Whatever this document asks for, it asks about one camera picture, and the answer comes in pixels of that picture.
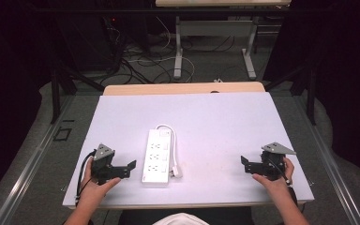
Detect person's dark trousers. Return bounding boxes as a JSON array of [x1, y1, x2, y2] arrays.
[[117, 205, 255, 225]]

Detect white floor cable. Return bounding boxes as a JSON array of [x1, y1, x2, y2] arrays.
[[127, 16, 197, 84]]

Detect person's white shirt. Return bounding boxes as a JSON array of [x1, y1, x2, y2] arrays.
[[152, 212, 211, 225]]

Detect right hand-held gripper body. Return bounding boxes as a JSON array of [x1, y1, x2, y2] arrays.
[[261, 142, 297, 182]]

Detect aluminium floor rail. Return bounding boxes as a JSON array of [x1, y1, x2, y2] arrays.
[[0, 94, 77, 225], [292, 93, 360, 225]]

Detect white-legged desk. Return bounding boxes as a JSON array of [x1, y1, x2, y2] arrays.
[[155, 0, 293, 81]]

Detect bundle of black floor cables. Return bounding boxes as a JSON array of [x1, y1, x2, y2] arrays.
[[98, 17, 236, 86]]

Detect person's left hand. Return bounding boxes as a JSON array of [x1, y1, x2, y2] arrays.
[[76, 157, 122, 208]]

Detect wooden table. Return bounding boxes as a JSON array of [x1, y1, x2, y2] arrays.
[[68, 81, 308, 211]]

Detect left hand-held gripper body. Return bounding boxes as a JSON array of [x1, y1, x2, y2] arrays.
[[90, 143, 117, 186]]

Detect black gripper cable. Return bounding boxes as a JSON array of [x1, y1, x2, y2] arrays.
[[75, 149, 98, 203], [265, 155, 294, 189]]

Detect dark equipment cabinet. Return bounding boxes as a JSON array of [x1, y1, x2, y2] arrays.
[[54, 11, 149, 73]]

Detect white power strip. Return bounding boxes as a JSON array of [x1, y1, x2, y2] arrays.
[[141, 128, 173, 186]]

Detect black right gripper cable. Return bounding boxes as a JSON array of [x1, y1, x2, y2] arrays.
[[265, 155, 294, 189]]

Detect person's right hand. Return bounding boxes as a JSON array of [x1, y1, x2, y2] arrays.
[[251, 157, 295, 197]]

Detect black metal stand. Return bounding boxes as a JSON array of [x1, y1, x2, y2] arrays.
[[262, 60, 317, 127], [49, 60, 106, 125]]

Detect white table cover sheet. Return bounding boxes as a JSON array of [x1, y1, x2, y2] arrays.
[[62, 91, 315, 208]]

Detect white power plug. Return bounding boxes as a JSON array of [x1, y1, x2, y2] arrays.
[[171, 165, 184, 179]]

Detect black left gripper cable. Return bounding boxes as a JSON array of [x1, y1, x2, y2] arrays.
[[75, 149, 98, 203]]

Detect white power strip cable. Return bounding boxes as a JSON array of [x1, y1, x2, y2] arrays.
[[155, 124, 180, 172]]

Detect black floor socket hatch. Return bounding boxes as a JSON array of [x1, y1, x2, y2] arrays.
[[52, 127, 73, 143]]

